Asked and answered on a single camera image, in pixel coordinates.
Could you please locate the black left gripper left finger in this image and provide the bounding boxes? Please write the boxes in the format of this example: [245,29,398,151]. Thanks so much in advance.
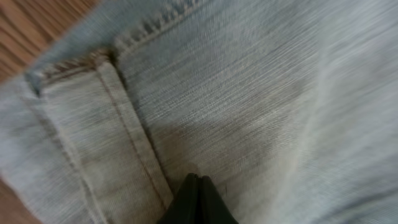
[157,173,198,224]

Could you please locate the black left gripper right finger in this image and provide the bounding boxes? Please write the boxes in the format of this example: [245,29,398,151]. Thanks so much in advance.
[198,176,238,224]

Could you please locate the light blue denim shorts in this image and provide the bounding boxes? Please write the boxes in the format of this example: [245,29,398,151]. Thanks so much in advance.
[1,0,397,223]

